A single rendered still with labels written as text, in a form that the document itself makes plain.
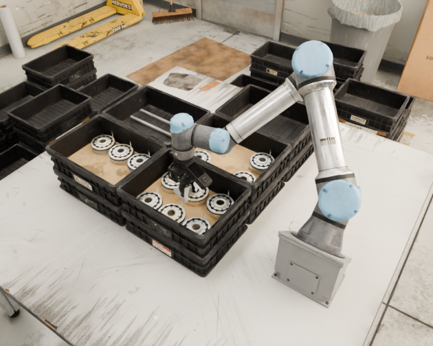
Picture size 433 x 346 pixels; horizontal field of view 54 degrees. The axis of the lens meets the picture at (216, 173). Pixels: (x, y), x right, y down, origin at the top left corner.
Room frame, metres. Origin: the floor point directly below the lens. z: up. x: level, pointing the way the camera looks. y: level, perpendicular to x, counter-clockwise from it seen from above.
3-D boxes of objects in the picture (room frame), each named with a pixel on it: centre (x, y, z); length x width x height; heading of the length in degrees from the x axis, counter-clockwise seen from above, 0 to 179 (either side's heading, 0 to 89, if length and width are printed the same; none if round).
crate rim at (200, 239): (1.07, 0.12, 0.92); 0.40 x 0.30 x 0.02; 54
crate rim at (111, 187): (1.31, 0.44, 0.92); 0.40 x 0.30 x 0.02; 54
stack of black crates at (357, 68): (2.76, -0.83, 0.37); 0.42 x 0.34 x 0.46; 56
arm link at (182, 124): (1.11, 0.11, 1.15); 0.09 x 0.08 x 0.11; 70
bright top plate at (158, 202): (1.07, 0.25, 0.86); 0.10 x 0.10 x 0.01
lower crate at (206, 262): (1.07, 0.12, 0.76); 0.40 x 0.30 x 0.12; 54
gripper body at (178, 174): (1.12, 0.12, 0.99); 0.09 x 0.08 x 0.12; 53
